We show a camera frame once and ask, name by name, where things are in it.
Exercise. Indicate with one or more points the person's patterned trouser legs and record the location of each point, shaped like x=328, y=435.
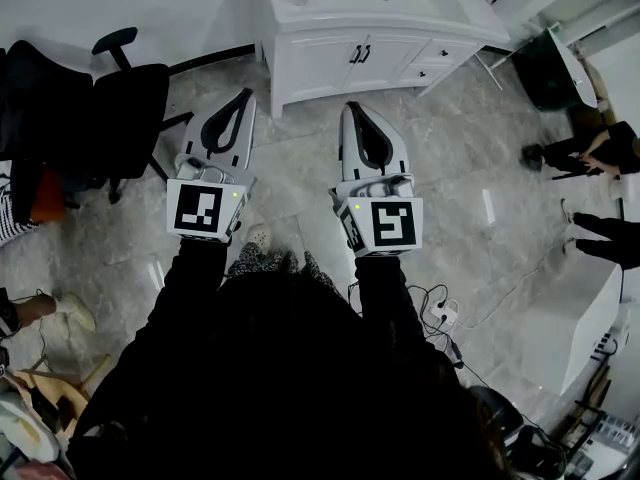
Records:
x=260, y=260

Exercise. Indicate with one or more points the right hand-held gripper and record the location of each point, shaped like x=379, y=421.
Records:
x=392, y=225

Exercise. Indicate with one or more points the black and white striped cloth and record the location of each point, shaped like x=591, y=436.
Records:
x=12, y=218

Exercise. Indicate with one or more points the black office chair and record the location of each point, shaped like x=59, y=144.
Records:
x=90, y=118

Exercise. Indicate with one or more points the white power strip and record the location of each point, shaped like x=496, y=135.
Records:
x=442, y=313

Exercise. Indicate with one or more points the person's right forearm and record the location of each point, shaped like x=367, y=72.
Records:
x=382, y=288

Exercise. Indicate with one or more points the person's left forearm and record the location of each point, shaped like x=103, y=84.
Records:
x=192, y=278

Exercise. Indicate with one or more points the white box cabinet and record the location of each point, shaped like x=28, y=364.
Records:
x=575, y=328

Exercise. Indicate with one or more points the white metal stand legs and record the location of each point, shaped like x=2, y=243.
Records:
x=487, y=70

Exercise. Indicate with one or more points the orange bag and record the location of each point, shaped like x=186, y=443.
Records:
x=47, y=195

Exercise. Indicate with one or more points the wooden stool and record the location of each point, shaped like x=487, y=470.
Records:
x=60, y=393

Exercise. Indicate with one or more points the person's black top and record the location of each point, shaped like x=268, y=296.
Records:
x=270, y=383

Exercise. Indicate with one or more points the white vanity cabinet with sink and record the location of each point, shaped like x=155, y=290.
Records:
x=360, y=43

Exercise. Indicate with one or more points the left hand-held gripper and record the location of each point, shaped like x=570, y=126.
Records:
x=195, y=210

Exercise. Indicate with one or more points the black swivel chair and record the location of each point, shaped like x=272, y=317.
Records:
x=520, y=438

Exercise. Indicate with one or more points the person's pale slipper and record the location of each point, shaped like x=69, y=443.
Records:
x=260, y=235

